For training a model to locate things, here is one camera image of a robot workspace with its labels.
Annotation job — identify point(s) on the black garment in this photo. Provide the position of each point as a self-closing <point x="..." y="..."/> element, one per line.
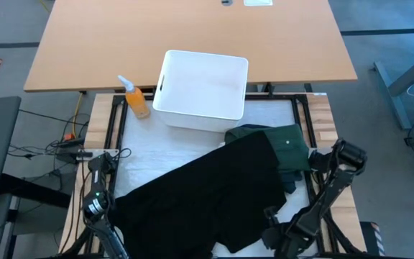
<point x="200" y="201"/>

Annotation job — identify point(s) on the black box with striped edge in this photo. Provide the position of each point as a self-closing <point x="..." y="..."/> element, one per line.
<point x="368" y="237"/>

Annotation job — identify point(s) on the dark green button shirt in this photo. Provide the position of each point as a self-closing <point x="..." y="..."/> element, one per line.
<point x="289" y="147"/>

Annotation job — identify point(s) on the dark blue jeans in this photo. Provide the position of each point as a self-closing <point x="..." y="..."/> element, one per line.
<point x="291" y="181"/>

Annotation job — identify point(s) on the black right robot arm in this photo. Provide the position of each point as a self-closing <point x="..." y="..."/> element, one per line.
<point x="329" y="190"/>

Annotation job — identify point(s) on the grey desk leg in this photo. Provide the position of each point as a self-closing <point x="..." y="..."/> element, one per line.
<point x="394" y="104"/>

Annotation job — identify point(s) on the dark desk grommet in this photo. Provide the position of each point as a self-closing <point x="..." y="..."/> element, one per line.
<point x="227" y="2"/>

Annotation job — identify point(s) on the orange spray bottle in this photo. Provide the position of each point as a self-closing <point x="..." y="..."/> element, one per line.
<point x="137" y="102"/>

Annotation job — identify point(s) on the white socket plate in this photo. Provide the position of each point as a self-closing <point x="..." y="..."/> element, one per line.
<point x="258" y="2"/>

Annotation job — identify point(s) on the black metal rack frame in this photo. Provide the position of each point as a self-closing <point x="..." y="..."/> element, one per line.
<point x="155" y="97"/>

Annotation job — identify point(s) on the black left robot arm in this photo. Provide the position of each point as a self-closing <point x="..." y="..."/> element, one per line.
<point x="97" y="205"/>

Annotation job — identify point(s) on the large light wooden desk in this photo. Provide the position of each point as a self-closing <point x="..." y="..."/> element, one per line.
<point x="102" y="43"/>

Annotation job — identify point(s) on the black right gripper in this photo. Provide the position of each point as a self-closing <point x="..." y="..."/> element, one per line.
<point x="282" y="237"/>

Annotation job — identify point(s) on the white perforated laundry basket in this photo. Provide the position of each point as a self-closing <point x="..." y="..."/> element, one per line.
<point x="200" y="90"/>

